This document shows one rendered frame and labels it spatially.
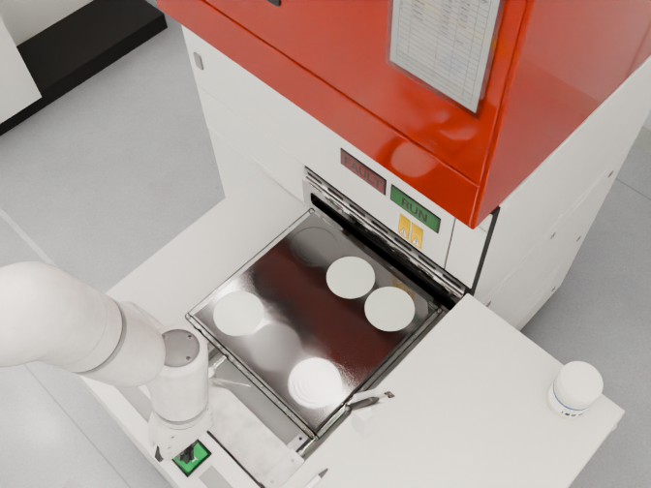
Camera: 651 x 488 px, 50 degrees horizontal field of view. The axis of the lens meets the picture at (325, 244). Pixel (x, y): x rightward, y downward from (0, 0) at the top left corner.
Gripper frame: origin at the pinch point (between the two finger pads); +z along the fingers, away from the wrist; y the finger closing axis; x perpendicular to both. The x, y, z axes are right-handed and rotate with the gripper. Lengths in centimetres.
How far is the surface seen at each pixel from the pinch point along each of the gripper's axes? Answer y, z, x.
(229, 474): -3.4, 2.7, 7.5
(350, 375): -33.0, 2.5, 8.6
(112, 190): -71, 86, -136
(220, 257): -38, 10, -34
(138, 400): -1.0, 3.6, -14.5
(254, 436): -13.4, 8.8, 3.2
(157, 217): -74, 86, -113
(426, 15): -39, -68, 2
